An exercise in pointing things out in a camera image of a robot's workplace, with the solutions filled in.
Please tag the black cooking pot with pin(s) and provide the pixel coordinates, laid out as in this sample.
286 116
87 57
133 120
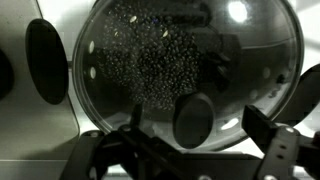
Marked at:
46 60

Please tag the white electric stove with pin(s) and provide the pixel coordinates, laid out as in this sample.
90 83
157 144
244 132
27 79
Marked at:
33 133

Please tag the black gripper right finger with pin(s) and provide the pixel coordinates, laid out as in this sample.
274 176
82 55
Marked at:
280 146

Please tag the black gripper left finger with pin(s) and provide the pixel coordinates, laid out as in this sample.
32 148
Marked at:
146 150

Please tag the glass pot lid black knob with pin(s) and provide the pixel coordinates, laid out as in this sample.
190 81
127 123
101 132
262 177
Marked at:
193 120

